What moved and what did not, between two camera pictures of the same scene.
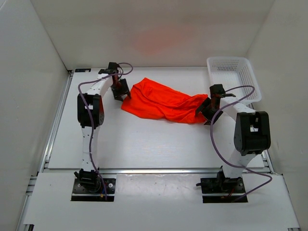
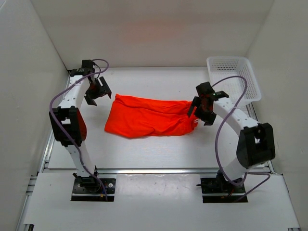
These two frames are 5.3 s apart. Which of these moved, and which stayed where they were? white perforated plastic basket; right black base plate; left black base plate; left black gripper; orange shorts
Moved: orange shorts; left black gripper
Stayed: left black base plate; right black base plate; white perforated plastic basket
